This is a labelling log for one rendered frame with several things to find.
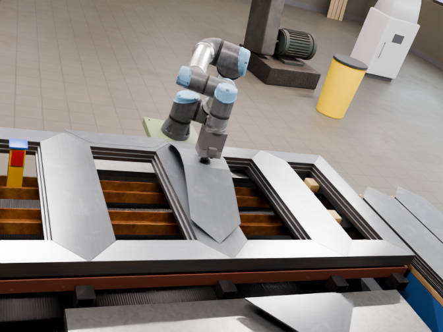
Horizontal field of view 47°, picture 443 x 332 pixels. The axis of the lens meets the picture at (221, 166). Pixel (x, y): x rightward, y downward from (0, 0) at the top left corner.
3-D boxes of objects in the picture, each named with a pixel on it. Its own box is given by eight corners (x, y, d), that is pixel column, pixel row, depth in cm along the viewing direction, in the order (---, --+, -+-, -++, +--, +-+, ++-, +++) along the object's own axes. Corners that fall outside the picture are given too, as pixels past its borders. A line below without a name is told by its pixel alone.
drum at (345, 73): (350, 123, 583) (373, 71, 554) (318, 115, 575) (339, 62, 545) (339, 109, 618) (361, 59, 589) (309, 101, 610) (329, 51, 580)
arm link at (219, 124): (231, 121, 178) (209, 118, 175) (228, 132, 180) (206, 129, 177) (226, 112, 184) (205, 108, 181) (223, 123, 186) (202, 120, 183)
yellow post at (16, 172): (20, 195, 185) (26, 150, 177) (5, 195, 183) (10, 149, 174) (20, 188, 189) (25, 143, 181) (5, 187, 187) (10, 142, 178)
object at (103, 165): (311, 186, 266) (314, 182, 265) (53, 172, 210) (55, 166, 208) (294, 166, 282) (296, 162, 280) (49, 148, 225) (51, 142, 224)
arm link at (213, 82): (211, 70, 189) (208, 80, 179) (239, 81, 190) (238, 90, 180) (204, 89, 192) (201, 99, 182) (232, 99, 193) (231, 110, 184)
